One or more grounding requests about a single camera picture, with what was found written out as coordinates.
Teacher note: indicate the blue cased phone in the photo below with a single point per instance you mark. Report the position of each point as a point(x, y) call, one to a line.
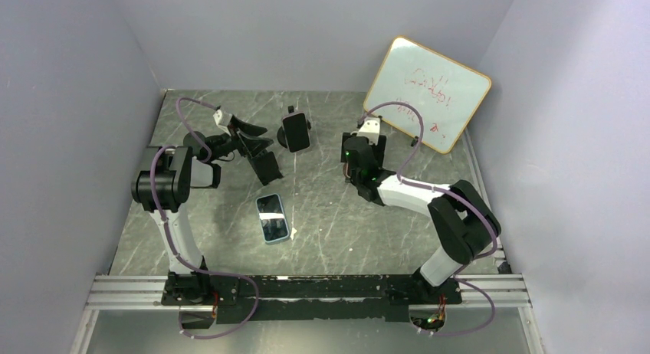
point(274, 226)

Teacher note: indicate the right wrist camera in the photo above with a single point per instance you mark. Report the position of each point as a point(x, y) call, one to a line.
point(370, 129)

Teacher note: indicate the aluminium rail frame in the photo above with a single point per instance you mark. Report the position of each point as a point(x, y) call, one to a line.
point(123, 314)

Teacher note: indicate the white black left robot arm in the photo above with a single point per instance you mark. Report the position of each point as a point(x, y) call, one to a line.
point(162, 184)

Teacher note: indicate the purple phone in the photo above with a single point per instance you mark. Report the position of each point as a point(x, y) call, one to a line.
point(296, 131)

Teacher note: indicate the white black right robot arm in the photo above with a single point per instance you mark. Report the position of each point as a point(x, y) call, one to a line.
point(466, 227)

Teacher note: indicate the black folding phone stand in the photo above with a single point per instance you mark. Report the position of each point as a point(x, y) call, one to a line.
point(266, 167)

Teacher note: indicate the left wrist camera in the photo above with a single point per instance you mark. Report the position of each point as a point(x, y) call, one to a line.
point(222, 119)

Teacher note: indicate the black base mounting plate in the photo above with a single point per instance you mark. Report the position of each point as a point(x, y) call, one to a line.
point(328, 297)

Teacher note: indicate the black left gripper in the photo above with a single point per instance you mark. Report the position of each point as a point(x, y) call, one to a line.
point(245, 145)

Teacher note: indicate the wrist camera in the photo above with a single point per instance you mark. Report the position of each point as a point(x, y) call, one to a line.
point(370, 129)
point(222, 119)

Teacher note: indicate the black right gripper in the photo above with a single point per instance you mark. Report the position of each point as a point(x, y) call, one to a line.
point(379, 149)

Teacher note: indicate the yellow framed whiteboard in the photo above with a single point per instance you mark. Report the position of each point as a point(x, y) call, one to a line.
point(431, 96)

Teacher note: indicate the black round base phone stand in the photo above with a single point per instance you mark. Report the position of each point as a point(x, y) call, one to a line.
point(280, 132)

